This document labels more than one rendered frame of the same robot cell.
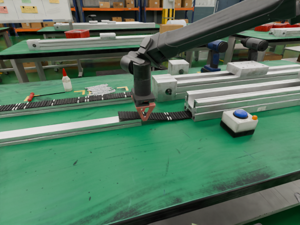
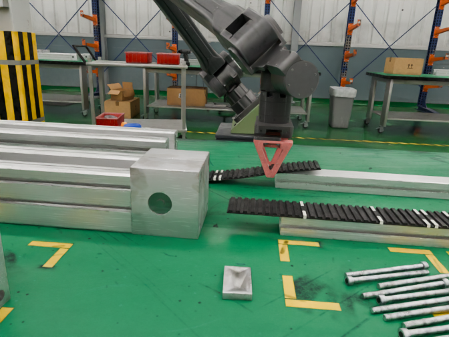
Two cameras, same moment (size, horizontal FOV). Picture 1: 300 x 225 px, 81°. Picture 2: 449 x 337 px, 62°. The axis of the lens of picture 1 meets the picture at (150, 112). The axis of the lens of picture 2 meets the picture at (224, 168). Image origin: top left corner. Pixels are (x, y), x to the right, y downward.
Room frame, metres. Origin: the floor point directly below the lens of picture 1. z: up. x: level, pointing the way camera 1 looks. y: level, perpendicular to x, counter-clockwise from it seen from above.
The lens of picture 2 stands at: (1.22, 0.17, 1.02)
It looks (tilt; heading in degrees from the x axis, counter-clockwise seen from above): 18 degrees down; 199
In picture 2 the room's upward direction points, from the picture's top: 2 degrees clockwise
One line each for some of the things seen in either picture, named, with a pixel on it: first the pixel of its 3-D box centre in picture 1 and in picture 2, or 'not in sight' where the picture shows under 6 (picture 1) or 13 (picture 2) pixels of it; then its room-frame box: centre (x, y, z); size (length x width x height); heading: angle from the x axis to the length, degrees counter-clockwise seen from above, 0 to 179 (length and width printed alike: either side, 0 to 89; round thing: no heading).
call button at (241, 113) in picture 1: (240, 114); (132, 128); (0.50, -0.31, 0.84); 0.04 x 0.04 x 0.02
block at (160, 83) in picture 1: (164, 88); (174, 187); (0.76, -0.07, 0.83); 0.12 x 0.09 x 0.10; 15
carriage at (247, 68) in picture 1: (246, 71); not in sight; (0.88, -0.50, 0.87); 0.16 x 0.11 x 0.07; 105
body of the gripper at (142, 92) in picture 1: (142, 87); (274, 110); (0.55, 0.03, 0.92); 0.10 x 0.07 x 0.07; 14
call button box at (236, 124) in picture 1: (236, 121); not in sight; (0.51, -0.30, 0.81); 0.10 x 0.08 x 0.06; 15
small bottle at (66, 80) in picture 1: (66, 79); not in sight; (0.84, 0.42, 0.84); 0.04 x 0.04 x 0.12
